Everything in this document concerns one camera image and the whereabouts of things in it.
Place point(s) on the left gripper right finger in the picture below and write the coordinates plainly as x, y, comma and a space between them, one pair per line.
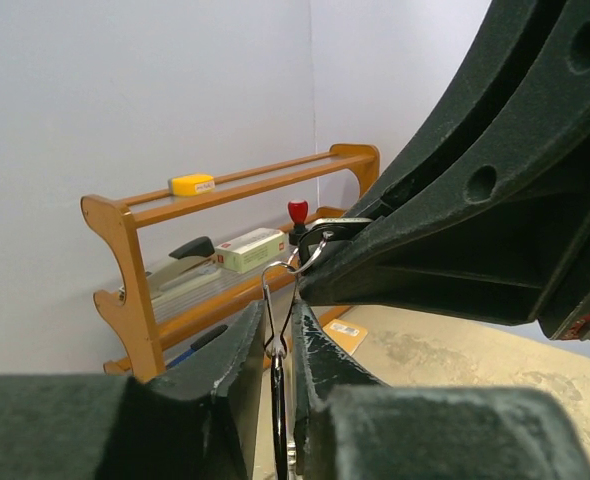
351, 425

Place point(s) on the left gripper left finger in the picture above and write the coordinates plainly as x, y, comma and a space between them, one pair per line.
196, 421

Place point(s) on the blue black stapler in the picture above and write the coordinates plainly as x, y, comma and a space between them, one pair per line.
202, 341

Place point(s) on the wooden shelf rack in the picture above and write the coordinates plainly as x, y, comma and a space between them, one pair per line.
143, 229

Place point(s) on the large silver keyring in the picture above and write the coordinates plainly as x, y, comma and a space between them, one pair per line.
276, 349

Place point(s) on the white green box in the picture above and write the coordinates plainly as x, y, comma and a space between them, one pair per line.
250, 250

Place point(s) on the grey black stapler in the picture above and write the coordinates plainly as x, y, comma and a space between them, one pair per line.
192, 263

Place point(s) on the yellow tape measure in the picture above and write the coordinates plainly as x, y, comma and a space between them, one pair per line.
191, 185

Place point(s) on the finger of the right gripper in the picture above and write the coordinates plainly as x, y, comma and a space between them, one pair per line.
503, 235
506, 45

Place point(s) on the red black stamp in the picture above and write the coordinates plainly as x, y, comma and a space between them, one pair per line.
298, 211

